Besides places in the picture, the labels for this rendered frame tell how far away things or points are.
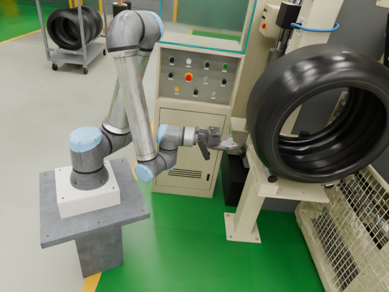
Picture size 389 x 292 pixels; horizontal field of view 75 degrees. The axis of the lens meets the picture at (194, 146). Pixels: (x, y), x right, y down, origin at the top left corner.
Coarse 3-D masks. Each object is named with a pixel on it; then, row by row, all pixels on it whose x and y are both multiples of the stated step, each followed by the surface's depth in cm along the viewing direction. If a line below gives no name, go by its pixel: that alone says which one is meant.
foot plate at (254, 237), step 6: (228, 216) 214; (228, 222) 209; (228, 228) 204; (228, 234) 200; (234, 234) 200; (240, 234) 201; (246, 234) 202; (252, 234) 203; (258, 234) 203; (234, 240) 196; (240, 240) 196; (246, 240) 197; (252, 240) 198; (258, 240) 198
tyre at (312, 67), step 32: (288, 64) 100; (320, 64) 90; (352, 64) 89; (256, 96) 109; (288, 96) 94; (352, 96) 123; (384, 96) 92; (256, 128) 105; (352, 128) 129; (384, 128) 101; (288, 160) 134; (320, 160) 132; (352, 160) 121
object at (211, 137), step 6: (210, 126) 118; (198, 132) 115; (204, 132) 114; (210, 132) 115; (216, 132) 115; (198, 138) 119; (204, 138) 117; (210, 138) 114; (216, 138) 114; (204, 144) 118; (210, 144) 116; (216, 144) 117
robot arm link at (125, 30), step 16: (128, 16) 90; (112, 32) 89; (128, 32) 89; (112, 48) 90; (128, 48) 90; (128, 64) 93; (128, 80) 95; (128, 96) 97; (144, 96) 101; (128, 112) 100; (144, 112) 101; (144, 128) 102; (144, 144) 104; (144, 160) 107; (160, 160) 114; (144, 176) 109
